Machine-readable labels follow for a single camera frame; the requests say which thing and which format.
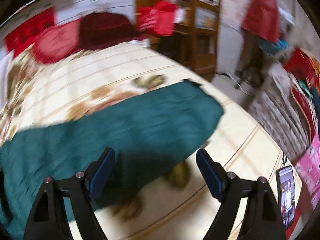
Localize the red wall poster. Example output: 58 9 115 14
4 6 56 53

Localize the red shopping bag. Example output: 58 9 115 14
137 0 176 37

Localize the red heart-shaped pillow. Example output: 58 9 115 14
32 21 83 64

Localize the wooden shelf unit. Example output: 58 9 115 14
172 0 222 82

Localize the bed with floral sheet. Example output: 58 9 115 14
0 41 303 240

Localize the dark red cushion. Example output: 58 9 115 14
79 12 146 53

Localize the red hanging garment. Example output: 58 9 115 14
241 0 281 44

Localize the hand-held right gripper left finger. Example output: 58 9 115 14
24 148 116 240

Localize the pink box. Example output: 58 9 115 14
294 138 320 211

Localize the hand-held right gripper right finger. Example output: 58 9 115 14
196 148 286 240

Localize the teal down jacket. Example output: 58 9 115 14
0 79 224 239

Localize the patterned cloth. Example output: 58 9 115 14
248 65 311 161

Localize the black smartphone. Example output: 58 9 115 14
275 165 296 230

